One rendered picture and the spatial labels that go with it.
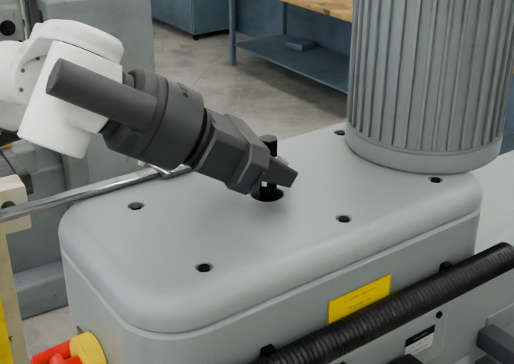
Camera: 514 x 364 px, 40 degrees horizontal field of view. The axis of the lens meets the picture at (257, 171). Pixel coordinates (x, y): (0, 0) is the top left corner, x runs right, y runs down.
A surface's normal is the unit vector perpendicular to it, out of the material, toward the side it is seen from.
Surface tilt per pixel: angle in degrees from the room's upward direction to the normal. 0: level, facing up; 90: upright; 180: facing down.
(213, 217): 0
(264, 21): 90
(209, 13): 90
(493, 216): 0
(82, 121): 75
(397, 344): 90
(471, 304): 90
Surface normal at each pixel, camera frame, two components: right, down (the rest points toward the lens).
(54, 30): -0.74, -0.29
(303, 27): -0.82, 0.25
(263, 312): 0.58, 0.36
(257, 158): 0.57, -0.30
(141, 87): -0.17, -0.47
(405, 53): -0.50, 0.39
